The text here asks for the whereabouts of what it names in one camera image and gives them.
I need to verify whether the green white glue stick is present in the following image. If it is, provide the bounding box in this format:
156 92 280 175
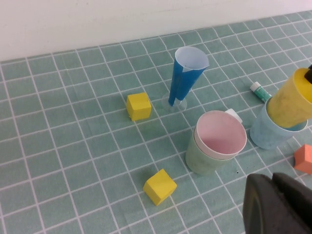
250 81 273 102

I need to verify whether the orange foam cube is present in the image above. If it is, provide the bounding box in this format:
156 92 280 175
293 143 312 175

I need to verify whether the yellow plastic cup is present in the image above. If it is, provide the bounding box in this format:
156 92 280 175
267 68 312 129

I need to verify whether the blue paper cone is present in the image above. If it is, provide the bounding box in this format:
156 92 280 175
168 46 210 108

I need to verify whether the pink plastic cup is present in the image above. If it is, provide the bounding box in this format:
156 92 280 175
194 110 248 159

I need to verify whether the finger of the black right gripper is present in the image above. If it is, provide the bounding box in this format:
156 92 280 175
304 64 312 85

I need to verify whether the white foam cube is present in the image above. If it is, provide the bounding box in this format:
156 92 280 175
224 108 243 124

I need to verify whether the light blue plastic cup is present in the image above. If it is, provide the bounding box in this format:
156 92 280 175
250 98 308 150

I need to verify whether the yellow foam cube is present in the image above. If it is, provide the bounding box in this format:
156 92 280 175
142 168 177 207
126 92 152 121

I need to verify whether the green checkered tablecloth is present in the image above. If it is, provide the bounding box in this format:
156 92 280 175
0 11 312 234

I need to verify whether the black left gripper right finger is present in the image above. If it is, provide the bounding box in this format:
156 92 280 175
272 172 312 234

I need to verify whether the clear plastic cone stand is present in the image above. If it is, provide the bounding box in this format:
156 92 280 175
161 92 188 112

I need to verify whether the green plastic cup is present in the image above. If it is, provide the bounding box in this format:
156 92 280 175
185 126 241 176

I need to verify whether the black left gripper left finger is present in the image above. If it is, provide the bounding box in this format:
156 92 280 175
242 173 308 234

